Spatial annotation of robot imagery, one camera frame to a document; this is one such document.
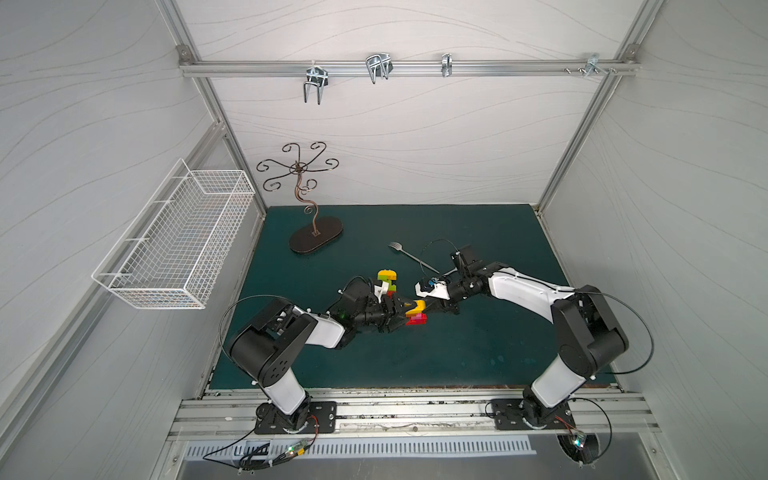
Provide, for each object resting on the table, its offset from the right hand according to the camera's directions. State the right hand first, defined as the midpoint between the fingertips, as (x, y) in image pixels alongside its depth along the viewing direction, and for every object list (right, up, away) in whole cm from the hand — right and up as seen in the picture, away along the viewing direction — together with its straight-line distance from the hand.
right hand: (424, 299), depth 88 cm
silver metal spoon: (-8, +15, +20) cm, 26 cm away
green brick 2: (-10, +2, +8) cm, 13 cm away
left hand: (-3, -3, -6) cm, 8 cm away
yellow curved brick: (-10, +6, +10) cm, 15 cm away
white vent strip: (-47, -32, -18) cm, 60 cm away
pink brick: (-2, -4, -2) cm, 5 cm away
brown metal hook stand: (-42, +18, +23) cm, 51 cm away
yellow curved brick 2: (-2, -1, -6) cm, 7 cm away
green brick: (-13, +5, +10) cm, 17 cm away
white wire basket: (-62, +16, -19) cm, 66 cm away
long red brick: (-1, -6, 0) cm, 6 cm away
